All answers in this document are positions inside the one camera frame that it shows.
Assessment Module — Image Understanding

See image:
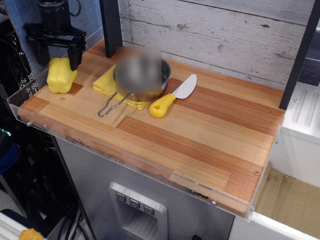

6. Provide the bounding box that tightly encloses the black vertical post left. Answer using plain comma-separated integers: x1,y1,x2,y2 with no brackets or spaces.
99,0,123,58

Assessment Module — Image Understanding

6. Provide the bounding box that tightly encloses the stainless steel pot with handle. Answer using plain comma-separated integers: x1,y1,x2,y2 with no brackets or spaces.
98,56,172,117

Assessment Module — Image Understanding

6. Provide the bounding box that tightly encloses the blue fabric panel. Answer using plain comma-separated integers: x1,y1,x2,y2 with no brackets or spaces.
4,0,104,78

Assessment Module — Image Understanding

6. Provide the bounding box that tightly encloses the yellow object bottom left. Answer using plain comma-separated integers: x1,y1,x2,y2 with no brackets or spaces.
18,228,45,240

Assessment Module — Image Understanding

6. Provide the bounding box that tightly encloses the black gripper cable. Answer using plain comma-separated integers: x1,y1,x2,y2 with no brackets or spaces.
67,0,82,18

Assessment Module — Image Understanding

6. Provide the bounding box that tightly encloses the silver toy fridge cabinet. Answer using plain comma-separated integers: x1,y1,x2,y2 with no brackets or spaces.
57,139,234,240

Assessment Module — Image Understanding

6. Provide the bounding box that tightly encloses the toy knife with yellow handle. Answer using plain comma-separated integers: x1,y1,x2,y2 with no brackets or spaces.
149,74,198,118

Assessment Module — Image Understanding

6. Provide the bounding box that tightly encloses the yellow plastic bell pepper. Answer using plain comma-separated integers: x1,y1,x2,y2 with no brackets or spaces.
46,57,78,94

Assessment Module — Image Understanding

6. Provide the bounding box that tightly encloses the white toy sink unit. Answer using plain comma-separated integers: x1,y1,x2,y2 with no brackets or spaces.
229,82,320,240

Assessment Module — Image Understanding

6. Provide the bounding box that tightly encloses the black vertical post right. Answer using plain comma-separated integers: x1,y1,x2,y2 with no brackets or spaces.
279,0,320,110

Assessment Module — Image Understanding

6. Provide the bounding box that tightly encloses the clear acrylic table guard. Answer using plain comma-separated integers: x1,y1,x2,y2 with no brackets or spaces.
11,40,285,218

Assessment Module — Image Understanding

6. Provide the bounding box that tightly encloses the black vertical post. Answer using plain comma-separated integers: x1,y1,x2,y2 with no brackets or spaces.
99,0,123,58
279,0,320,110

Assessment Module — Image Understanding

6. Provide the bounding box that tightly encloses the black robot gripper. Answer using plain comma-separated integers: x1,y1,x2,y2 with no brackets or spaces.
23,0,86,71

